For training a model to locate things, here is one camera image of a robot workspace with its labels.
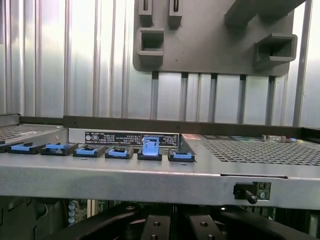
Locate open grey PC case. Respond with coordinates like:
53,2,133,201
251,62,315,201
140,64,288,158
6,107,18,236
0,112,320,240

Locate black regulatory label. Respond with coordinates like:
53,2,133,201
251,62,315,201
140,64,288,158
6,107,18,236
84,131,180,146

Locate orange service tag label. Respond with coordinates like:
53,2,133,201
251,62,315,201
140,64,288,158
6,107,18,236
181,133,203,141

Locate blue card retention latch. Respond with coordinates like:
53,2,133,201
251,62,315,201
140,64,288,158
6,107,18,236
167,149,196,163
8,141,34,155
104,145,135,159
72,144,106,158
136,136,163,161

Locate grey parts rack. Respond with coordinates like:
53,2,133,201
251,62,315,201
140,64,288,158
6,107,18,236
132,0,308,77

